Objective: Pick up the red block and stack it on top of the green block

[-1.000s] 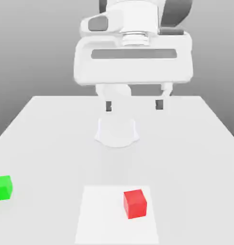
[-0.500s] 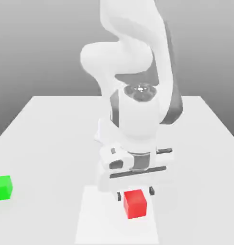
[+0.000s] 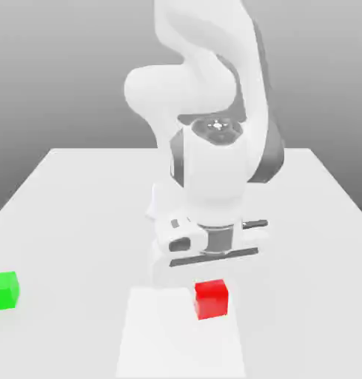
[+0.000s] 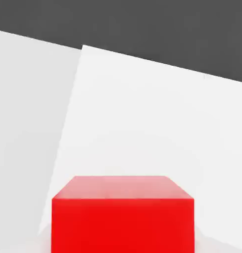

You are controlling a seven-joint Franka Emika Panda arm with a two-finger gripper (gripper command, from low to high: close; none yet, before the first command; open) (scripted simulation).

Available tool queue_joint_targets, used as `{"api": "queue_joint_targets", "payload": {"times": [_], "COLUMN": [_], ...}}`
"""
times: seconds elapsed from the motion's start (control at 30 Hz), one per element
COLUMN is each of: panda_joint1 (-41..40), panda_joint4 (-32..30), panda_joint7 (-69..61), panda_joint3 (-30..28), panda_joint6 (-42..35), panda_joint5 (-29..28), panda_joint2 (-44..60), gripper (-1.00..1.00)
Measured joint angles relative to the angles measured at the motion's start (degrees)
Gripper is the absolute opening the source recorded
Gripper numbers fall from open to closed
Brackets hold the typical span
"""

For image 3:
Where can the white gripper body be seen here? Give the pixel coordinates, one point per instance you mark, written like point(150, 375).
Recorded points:
point(213, 258)

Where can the small green cube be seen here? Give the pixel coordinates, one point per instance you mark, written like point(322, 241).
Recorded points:
point(3, 291)

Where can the small red cube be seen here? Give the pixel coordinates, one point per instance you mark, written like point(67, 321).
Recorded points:
point(211, 300)

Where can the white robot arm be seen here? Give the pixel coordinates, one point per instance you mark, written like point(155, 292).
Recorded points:
point(210, 177)

